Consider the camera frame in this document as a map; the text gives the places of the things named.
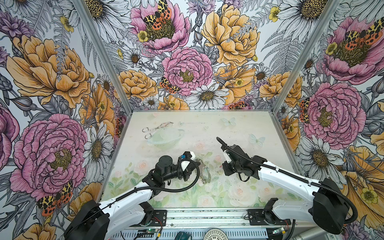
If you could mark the clear glass bowl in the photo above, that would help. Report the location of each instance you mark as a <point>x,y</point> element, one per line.
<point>166,139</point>

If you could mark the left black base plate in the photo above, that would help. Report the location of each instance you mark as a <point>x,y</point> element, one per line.
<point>155,218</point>

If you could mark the dark teal device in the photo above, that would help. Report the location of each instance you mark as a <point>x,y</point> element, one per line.
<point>183,236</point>

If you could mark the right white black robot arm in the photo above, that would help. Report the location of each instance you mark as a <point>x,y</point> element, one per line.
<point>321,202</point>

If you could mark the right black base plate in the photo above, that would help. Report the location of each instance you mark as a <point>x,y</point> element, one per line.
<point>259,217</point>

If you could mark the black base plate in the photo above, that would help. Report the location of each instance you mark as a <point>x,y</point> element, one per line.
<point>259,217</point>
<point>155,218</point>

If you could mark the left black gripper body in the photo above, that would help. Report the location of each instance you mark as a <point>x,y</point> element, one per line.
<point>185,173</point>

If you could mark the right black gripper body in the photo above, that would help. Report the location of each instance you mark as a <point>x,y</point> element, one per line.
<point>232,168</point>

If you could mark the grey metal tube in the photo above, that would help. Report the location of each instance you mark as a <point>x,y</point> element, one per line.
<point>310,234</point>

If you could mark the white patterned round object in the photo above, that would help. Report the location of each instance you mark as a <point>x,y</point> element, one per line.
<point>215,234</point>

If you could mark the aluminium front rail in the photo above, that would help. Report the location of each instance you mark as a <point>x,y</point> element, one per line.
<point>197,222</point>

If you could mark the silver metal scissors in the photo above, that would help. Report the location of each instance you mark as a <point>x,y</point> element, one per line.
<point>151,131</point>

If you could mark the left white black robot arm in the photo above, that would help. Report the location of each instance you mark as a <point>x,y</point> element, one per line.
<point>100,221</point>

